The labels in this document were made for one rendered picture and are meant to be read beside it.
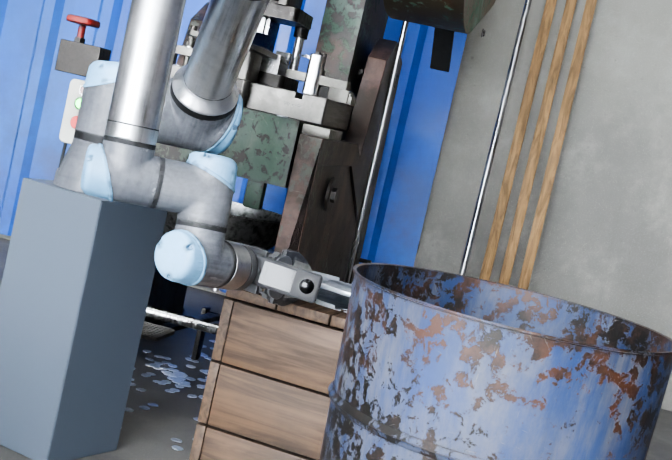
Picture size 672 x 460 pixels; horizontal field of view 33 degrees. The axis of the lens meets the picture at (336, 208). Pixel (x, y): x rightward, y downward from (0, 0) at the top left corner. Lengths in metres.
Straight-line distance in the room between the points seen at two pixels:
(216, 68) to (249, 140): 0.58
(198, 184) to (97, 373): 0.48
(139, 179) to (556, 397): 0.68
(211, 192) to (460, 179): 2.15
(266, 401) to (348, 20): 1.19
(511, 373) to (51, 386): 0.91
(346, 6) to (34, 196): 1.12
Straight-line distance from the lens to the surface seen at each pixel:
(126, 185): 1.61
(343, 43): 2.78
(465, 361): 1.26
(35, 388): 1.95
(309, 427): 1.87
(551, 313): 1.65
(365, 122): 2.79
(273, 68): 2.58
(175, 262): 1.61
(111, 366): 1.99
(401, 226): 3.70
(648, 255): 3.71
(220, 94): 1.88
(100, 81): 1.92
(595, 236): 3.70
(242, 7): 1.74
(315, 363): 1.85
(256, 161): 2.38
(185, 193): 1.62
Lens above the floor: 0.65
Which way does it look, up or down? 4 degrees down
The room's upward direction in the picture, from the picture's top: 13 degrees clockwise
